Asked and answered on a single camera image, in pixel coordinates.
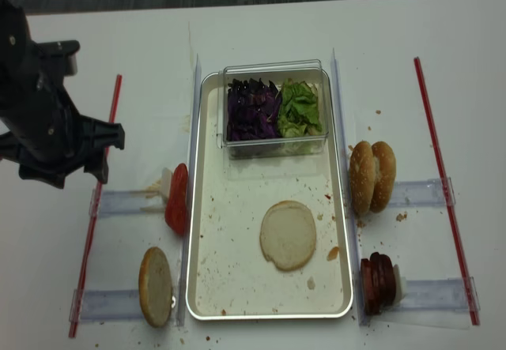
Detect upper left clear rail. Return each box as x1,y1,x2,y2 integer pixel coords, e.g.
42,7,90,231
89,190,166,217

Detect white metal tray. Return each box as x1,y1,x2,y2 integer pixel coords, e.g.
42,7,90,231
186,71,353,321

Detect red tomato slices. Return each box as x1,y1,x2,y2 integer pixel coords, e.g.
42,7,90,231
164,163,188,235

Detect sesame bun top left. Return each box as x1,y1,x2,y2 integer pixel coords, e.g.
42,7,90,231
349,141,376,216

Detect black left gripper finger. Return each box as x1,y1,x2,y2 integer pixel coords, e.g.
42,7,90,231
18,149,109,189
77,115,125,149

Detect upper right clear rail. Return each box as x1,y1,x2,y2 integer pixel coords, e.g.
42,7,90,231
387,178,455,208

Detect clear plastic salad box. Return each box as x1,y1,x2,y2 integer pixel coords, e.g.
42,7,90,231
220,59,330,160

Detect left long clear rail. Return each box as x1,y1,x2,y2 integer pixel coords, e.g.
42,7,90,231
176,57,202,327

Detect white tomato pusher block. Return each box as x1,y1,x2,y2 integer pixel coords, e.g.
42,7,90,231
158,167,173,205

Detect red rod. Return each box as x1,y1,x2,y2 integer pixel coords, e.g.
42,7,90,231
413,57,481,326
68,74,123,339

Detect sesame bun top right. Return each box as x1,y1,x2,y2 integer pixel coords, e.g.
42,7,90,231
370,141,396,213

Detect white patty pusher block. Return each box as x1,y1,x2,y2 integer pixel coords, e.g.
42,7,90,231
392,264,406,306

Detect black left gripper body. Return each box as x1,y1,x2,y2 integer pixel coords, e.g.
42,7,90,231
1,73,85,164

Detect left red rod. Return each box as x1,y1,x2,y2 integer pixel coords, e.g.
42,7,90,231
68,74,123,339

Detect green lettuce leaves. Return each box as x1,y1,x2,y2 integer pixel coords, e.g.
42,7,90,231
278,78,323,138

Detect purple cabbage shreds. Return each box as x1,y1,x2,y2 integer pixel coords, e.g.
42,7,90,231
226,78,282,141

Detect lower right clear rail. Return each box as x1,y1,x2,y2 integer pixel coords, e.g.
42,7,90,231
391,277,481,313

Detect right long clear rail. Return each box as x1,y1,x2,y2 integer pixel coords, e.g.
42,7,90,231
330,49,368,326

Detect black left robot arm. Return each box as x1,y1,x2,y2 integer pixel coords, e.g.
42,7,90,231
1,0,125,189

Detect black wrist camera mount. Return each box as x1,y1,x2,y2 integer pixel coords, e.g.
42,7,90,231
35,40,81,77

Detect right red rod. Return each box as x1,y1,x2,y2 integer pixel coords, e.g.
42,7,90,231
413,57,481,326

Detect lower left clear rail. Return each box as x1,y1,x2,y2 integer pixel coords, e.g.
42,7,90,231
69,289,144,323

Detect bun slice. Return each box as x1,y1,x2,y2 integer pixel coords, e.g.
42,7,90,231
259,200,316,272
138,247,172,328

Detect long clear rail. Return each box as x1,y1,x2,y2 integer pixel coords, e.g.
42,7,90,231
330,49,368,326
176,57,202,327

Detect sesame bun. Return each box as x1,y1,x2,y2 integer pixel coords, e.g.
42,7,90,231
370,141,396,213
349,141,376,216

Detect dark meat patty slices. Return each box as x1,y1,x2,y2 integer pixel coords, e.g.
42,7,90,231
361,252,397,315

